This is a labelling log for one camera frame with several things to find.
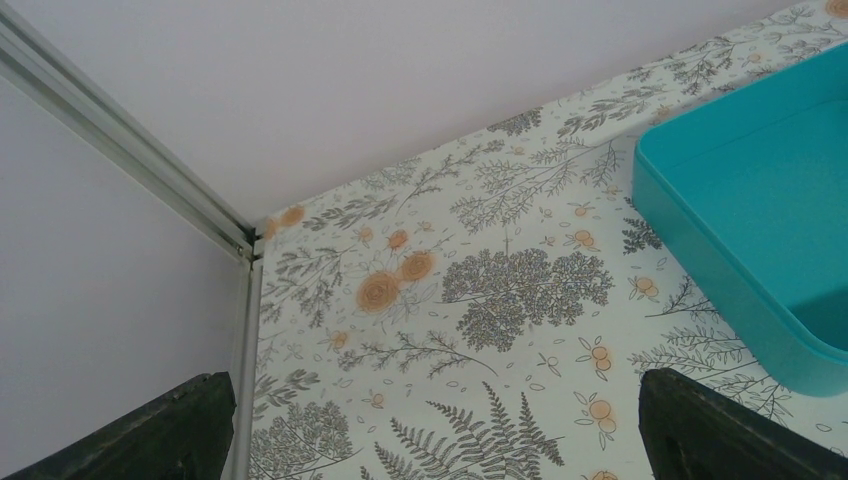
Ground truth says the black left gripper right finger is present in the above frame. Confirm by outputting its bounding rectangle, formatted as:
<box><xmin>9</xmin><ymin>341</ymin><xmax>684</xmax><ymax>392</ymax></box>
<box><xmin>638</xmin><ymin>368</ymin><xmax>847</xmax><ymax>479</ymax></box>

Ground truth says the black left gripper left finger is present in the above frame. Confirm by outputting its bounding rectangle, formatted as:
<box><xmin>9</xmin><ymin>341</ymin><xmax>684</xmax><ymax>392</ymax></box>
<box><xmin>7</xmin><ymin>372</ymin><xmax>236</xmax><ymax>479</ymax></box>

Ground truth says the floral patterned table mat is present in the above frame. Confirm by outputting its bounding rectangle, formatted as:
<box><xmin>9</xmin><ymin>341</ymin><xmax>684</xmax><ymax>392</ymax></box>
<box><xmin>240</xmin><ymin>1</ymin><xmax>847</xmax><ymax>479</ymax></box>

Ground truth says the teal plastic box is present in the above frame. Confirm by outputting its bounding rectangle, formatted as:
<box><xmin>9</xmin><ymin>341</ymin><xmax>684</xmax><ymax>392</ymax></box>
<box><xmin>632</xmin><ymin>45</ymin><xmax>847</xmax><ymax>397</ymax></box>

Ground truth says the left aluminium corner post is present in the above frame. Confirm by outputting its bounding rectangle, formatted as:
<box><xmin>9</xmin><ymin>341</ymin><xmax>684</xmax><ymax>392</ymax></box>
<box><xmin>1</xmin><ymin>2</ymin><xmax>262</xmax><ymax>479</ymax></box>

